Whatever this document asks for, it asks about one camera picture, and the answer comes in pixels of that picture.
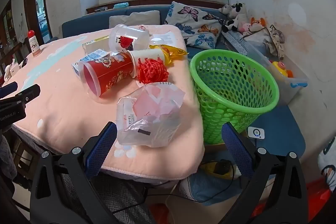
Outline white charger with blue ring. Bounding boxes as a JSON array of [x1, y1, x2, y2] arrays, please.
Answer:
[[247, 126, 265, 140]]

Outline green plastic basket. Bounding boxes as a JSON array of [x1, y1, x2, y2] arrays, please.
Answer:
[[189, 49, 280, 145]]

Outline black and white cow plush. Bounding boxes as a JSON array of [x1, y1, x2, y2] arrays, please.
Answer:
[[223, 3, 249, 32]]

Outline white paper cup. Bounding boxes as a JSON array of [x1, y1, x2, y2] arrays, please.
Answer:
[[126, 49, 166, 78]]

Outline clear strawberry yogurt tub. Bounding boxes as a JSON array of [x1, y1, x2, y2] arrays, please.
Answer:
[[109, 24, 151, 54]]

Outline clear bottle with yellow label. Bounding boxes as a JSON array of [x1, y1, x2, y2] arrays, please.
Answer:
[[82, 35, 112, 52]]

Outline grey checked pants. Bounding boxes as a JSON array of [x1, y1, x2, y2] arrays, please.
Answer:
[[63, 174, 148, 224]]

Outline red plastic stool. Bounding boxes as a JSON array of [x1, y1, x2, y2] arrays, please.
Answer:
[[251, 177, 332, 220]]

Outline butterfly print pillow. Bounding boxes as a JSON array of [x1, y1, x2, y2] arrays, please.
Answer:
[[164, 1, 228, 50]]

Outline black power adapter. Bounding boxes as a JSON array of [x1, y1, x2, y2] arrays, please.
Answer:
[[214, 160, 232, 175]]

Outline yellow duck toy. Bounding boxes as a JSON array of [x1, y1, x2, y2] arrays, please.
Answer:
[[272, 61, 293, 79]]

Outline blue sofa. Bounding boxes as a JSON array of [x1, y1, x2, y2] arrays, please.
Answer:
[[51, 5, 237, 57]]

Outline black and white woven mat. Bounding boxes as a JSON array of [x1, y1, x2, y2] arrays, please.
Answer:
[[222, 30, 250, 56]]

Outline beige pillow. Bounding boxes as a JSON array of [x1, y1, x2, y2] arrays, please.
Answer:
[[109, 10, 161, 29]]

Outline yellow plastic wrapper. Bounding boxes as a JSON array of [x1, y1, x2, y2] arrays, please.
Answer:
[[150, 44, 189, 66]]

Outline grey plush toy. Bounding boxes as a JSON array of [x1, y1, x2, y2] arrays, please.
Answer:
[[218, 4, 232, 15]]

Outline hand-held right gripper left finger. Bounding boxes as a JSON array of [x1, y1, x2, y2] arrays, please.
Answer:
[[30, 121, 118, 224]]

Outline clear plastic storage box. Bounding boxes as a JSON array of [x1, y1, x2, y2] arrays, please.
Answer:
[[247, 43, 309, 107]]

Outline dark wooden cabinet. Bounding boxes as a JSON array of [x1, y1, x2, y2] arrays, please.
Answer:
[[0, 0, 17, 72]]

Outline beige patterned cloth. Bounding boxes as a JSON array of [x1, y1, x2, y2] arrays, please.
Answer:
[[247, 25, 285, 61]]

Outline orange fox plush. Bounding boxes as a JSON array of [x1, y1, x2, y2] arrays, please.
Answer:
[[249, 17, 266, 29]]

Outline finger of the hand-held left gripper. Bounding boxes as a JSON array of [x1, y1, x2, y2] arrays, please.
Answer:
[[0, 84, 41, 107], [0, 82, 18, 99]]

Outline white bottle with red cap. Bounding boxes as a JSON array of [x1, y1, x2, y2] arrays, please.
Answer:
[[28, 30, 41, 58]]

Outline white printed cloth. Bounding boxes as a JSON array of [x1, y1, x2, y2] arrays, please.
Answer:
[[318, 136, 336, 193]]

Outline red patterned paper cup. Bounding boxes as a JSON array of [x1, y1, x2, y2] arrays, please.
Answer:
[[78, 52, 139, 97]]

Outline pink printed blanket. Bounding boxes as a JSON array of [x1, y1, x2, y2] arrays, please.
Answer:
[[0, 25, 206, 180]]

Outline blue and white milk carton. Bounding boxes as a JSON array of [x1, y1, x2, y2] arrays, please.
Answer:
[[71, 49, 111, 78]]

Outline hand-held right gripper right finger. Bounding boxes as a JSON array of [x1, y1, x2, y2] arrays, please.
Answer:
[[221, 122, 308, 224]]

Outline wooden window ledge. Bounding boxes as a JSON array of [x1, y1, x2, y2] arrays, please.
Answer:
[[87, 0, 227, 14]]

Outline light blue cloth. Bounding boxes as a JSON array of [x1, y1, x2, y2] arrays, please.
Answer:
[[181, 169, 245, 207]]

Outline clear plastic bag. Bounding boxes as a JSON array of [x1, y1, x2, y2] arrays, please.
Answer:
[[116, 82, 186, 148]]

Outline red mesh net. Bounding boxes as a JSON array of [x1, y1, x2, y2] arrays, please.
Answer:
[[137, 57, 169, 84]]

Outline dark wooden door frame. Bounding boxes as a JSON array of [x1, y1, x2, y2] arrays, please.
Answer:
[[23, 0, 53, 44]]

